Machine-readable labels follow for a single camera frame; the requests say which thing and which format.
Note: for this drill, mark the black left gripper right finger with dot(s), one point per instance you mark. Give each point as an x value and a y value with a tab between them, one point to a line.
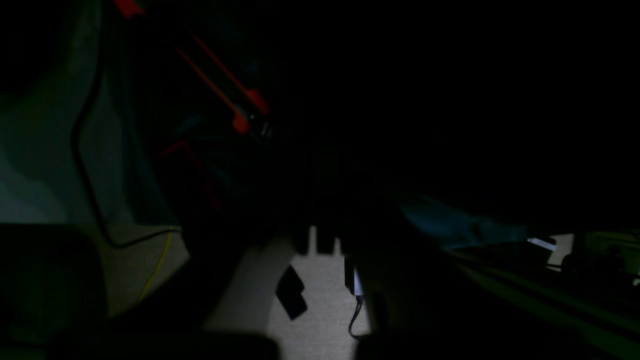
420	303

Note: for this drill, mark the black printed t-shirt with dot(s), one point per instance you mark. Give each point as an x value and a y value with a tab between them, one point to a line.
525	111

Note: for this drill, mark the orange black utility knife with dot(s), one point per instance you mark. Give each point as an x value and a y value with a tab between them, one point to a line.
170	33

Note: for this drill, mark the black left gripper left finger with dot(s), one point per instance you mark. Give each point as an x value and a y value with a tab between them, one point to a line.
257	199

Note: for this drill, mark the teal table cloth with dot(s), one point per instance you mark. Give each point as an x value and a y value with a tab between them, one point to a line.
452	228

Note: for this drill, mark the red black tool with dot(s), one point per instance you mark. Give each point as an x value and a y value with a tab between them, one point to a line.
183	155

